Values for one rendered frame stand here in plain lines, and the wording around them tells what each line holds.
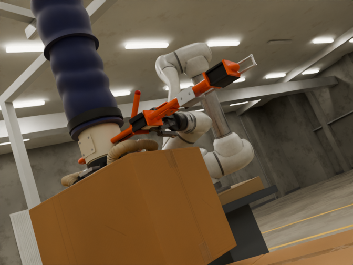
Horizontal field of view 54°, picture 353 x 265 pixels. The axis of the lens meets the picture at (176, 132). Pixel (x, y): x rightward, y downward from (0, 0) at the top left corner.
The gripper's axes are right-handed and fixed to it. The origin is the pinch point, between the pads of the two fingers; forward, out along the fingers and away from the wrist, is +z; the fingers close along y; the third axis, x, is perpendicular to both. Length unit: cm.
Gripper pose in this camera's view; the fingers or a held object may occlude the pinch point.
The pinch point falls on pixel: (147, 121)
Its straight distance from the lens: 128.6
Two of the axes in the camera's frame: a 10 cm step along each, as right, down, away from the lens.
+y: 3.5, 9.0, -2.4
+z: -5.8, 0.1, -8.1
